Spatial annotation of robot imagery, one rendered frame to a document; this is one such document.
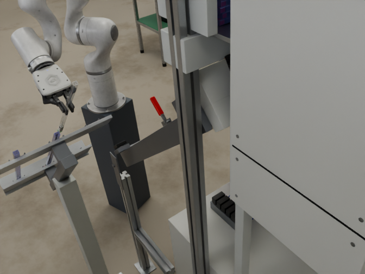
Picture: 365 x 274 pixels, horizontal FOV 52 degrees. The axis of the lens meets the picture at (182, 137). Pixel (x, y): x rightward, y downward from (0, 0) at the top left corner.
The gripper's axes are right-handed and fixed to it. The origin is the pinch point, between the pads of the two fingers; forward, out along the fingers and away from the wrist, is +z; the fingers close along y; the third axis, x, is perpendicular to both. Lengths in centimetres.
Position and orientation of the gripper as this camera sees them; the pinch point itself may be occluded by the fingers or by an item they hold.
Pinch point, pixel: (67, 106)
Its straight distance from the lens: 129.0
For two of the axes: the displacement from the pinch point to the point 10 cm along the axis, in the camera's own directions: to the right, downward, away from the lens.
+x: -2.9, 4.0, 8.7
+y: 7.8, -4.3, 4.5
